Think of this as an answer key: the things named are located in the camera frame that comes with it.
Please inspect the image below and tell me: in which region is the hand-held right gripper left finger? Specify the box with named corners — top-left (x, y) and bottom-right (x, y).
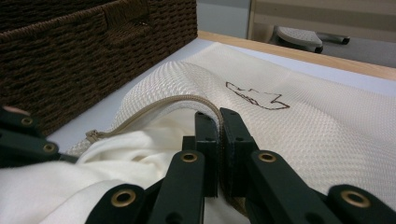
top-left (181, 111), bottom-right (220, 199)

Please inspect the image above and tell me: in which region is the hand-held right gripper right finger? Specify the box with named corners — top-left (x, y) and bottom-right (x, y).
top-left (219, 106), bottom-right (260, 198)

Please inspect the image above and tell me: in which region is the white cloth garment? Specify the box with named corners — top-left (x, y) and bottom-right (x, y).
top-left (0, 106), bottom-right (250, 224)

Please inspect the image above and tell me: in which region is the cream mesh laundry bag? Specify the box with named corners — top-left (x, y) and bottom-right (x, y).
top-left (64, 41), bottom-right (396, 218)

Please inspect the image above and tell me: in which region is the dark brown wicker basket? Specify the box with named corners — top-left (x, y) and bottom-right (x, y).
top-left (0, 0), bottom-right (199, 138)

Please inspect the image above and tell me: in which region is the grey office chair base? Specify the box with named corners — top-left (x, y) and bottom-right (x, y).
top-left (270, 25), bottom-right (351, 54)

